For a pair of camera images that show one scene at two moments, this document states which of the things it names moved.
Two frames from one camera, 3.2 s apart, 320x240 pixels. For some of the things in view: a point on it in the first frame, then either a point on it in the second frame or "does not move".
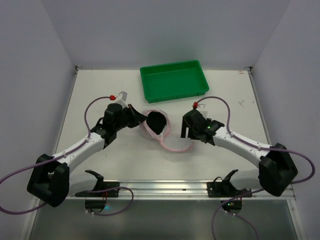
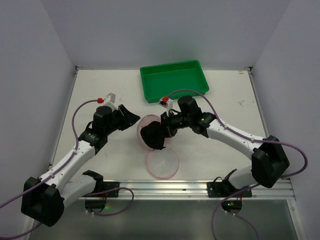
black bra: (156, 121) → (154, 135)
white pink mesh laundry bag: (170, 142) → (162, 164)
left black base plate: (100, 185) does not move
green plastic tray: (173, 81) does not move
